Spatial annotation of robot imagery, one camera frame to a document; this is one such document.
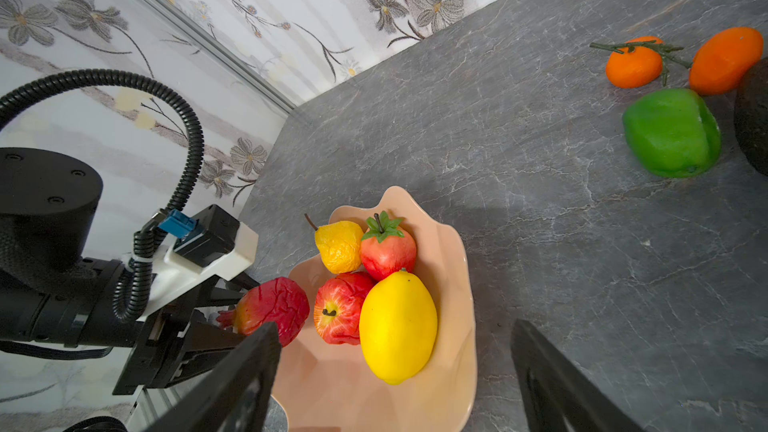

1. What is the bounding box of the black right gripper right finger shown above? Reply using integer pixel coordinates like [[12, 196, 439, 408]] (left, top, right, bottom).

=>
[[511, 319, 642, 432]]

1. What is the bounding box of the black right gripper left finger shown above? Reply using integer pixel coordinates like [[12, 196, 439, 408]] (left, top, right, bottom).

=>
[[147, 322, 282, 431]]

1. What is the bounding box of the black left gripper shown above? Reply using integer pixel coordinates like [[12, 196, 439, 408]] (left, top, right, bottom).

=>
[[113, 277, 246, 396]]

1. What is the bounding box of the pink scalloped fruit bowl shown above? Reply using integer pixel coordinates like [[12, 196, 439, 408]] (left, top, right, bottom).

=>
[[272, 186, 478, 431]]

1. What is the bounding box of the magenta fake dragon fruit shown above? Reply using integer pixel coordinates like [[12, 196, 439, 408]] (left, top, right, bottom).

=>
[[216, 277, 310, 347]]

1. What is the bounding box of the red yellow fake peach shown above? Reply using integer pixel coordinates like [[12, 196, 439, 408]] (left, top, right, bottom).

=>
[[313, 272, 376, 345]]

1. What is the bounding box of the yellow fake lemon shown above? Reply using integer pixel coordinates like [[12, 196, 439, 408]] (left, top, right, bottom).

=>
[[304, 214, 364, 275], [359, 271, 438, 385]]

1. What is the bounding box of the green fake lime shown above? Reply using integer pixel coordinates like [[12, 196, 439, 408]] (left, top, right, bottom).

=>
[[622, 88, 722, 178]]

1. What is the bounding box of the dark fake avocado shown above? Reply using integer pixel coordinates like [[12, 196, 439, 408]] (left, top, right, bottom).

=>
[[734, 58, 768, 175]]

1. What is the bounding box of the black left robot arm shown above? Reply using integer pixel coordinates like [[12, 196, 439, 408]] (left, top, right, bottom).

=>
[[1, 147, 243, 395]]

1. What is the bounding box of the small orange tangerine with stem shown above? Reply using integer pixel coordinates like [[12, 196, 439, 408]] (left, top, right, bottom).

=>
[[589, 36, 693, 89]]

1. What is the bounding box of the black corrugated left cable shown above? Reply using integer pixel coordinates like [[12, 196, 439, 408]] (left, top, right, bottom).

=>
[[0, 68, 206, 324]]

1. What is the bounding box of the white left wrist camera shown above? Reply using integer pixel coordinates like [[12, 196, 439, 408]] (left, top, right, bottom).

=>
[[132, 205, 259, 321]]

